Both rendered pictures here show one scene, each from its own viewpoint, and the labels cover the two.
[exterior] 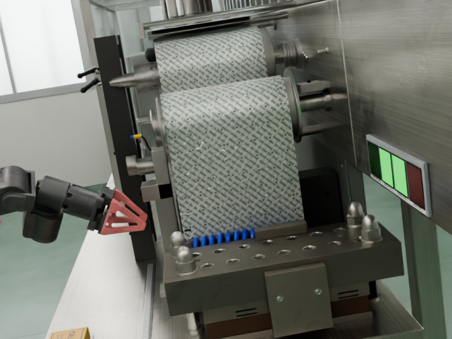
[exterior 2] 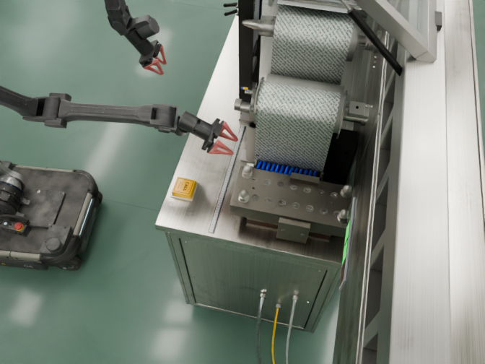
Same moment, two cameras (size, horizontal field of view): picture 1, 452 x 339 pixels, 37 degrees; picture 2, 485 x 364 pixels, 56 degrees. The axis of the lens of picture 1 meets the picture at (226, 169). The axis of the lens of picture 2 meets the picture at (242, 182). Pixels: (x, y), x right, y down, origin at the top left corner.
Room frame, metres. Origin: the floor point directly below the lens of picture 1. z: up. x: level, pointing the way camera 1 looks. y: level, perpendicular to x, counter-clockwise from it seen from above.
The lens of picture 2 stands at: (0.34, -0.12, 2.29)
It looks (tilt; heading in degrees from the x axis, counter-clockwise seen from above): 56 degrees down; 16
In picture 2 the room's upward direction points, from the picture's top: straight up
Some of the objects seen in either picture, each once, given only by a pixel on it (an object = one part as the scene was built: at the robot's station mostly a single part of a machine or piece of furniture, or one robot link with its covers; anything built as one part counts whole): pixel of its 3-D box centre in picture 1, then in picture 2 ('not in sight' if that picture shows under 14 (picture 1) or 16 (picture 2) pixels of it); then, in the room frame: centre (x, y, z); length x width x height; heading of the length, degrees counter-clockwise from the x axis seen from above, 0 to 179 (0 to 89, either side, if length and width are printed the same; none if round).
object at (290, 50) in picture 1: (284, 55); (366, 40); (1.58, -0.17, 1.33); 0.07 x 0.07 x 0.07; 3
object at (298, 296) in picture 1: (298, 300); (292, 231); (1.05, -0.09, 0.96); 0.10 x 0.03 x 0.11; 93
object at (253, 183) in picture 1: (239, 191); (290, 149); (1.26, -0.02, 1.11); 0.23 x 0.01 x 0.18; 93
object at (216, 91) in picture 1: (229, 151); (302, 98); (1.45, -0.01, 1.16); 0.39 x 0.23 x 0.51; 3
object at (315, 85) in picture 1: (312, 85); (359, 109); (1.33, -0.19, 1.28); 0.06 x 0.05 x 0.02; 93
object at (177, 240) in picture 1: (178, 243); (247, 170); (1.18, 0.11, 1.05); 0.04 x 0.04 x 0.04
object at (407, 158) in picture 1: (395, 171); (347, 242); (0.94, -0.24, 1.18); 0.25 x 0.01 x 0.07; 3
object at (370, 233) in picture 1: (370, 227); (343, 214); (1.11, -0.23, 1.05); 0.04 x 0.04 x 0.04
